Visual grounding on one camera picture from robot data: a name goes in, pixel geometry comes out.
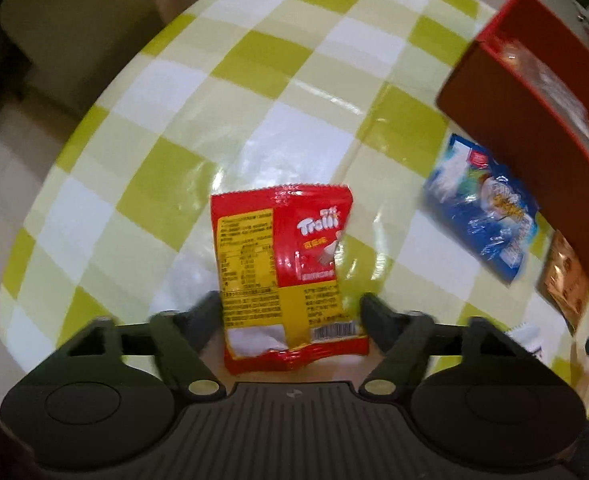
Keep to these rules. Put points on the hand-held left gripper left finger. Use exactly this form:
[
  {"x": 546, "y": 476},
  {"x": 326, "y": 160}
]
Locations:
[{"x": 209, "y": 312}]

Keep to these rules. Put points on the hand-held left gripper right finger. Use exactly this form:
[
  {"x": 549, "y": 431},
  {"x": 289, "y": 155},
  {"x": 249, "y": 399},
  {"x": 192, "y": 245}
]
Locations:
[{"x": 374, "y": 315}]

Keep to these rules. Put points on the red yellow gummy packet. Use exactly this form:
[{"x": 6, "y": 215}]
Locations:
[{"x": 274, "y": 260}]

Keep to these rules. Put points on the red cardboard box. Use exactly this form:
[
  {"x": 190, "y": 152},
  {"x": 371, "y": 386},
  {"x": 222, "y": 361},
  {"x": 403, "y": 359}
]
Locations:
[{"x": 514, "y": 110}]

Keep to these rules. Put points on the white red snack packet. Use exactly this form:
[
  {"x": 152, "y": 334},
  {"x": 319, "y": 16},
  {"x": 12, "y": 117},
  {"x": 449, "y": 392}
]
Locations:
[{"x": 527, "y": 336}]

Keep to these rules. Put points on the brown snack packet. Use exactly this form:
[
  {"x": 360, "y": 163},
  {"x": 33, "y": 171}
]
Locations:
[{"x": 562, "y": 280}]

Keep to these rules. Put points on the blue snack packet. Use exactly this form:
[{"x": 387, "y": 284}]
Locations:
[{"x": 484, "y": 210}]

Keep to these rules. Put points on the green white checkered tablecloth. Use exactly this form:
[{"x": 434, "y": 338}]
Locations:
[{"x": 274, "y": 85}]

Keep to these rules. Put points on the beige chair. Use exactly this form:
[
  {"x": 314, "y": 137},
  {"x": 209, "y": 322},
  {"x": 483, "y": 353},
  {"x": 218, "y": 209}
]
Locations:
[{"x": 74, "y": 20}]

